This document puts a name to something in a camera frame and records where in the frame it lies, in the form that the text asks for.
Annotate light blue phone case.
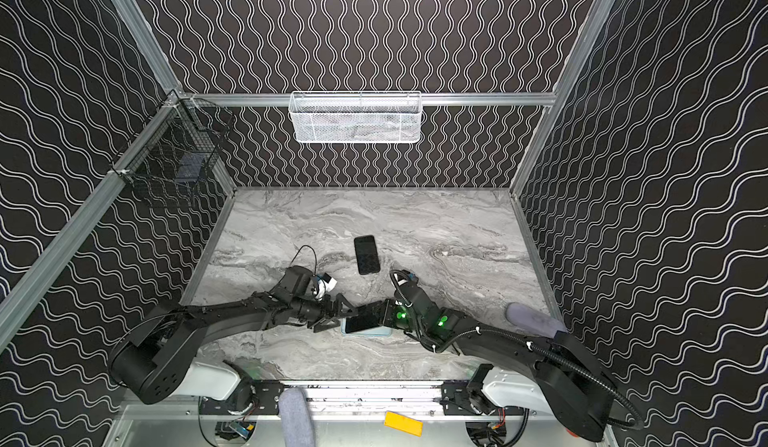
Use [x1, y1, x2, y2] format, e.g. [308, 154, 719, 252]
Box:
[340, 319, 393, 338]

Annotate dark blue smartphone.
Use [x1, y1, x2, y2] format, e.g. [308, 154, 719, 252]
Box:
[346, 315, 382, 332]

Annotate white smartphone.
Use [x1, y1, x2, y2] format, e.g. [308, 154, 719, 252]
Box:
[353, 235, 381, 276]

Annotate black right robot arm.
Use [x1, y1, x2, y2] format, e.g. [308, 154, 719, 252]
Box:
[345, 288, 644, 442]

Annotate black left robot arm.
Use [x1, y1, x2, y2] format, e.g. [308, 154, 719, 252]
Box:
[107, 266, 358, 405]

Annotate yellow block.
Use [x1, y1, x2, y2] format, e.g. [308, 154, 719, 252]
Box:
[384, 411, 424, 437]

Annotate lavender cloth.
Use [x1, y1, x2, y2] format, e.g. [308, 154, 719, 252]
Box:
[505, 302, 567, 338]

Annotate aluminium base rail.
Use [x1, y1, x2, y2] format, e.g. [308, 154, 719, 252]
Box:
[119, 378, 607, 424]

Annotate white wire mesh basket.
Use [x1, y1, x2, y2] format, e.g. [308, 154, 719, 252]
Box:
[288, 91, 424, 144]

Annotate black wire mesh basket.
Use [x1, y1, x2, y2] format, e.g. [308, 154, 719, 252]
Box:
[117, 99, 235, 210]

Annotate black corrugated cable conduit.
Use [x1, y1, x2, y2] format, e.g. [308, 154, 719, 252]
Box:
[443, 326, 644, 430]

